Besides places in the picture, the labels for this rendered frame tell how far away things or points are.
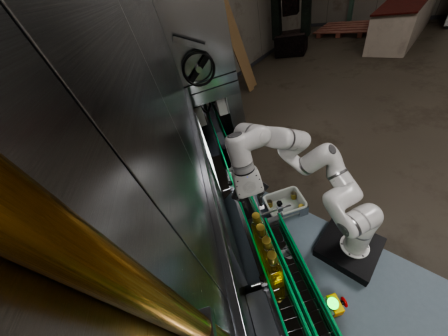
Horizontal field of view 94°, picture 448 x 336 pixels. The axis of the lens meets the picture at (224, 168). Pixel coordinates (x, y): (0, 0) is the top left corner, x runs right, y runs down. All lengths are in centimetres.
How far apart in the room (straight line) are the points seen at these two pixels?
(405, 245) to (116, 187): 227
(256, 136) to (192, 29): 94
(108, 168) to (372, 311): 119
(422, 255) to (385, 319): 116
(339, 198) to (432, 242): 155
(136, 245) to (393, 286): 122
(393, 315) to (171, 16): 178
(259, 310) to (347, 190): 61
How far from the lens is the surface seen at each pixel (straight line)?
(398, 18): 527
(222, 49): 152
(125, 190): 18
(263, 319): 106
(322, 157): 93
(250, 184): 74
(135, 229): 18
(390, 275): 133
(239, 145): 66
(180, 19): 146
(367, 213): 99
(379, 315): 125
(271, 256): 82
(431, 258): 235
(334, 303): 111
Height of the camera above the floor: 192
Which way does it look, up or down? 43 degrees down
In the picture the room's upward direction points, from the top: 18 degrees counter-clockwise
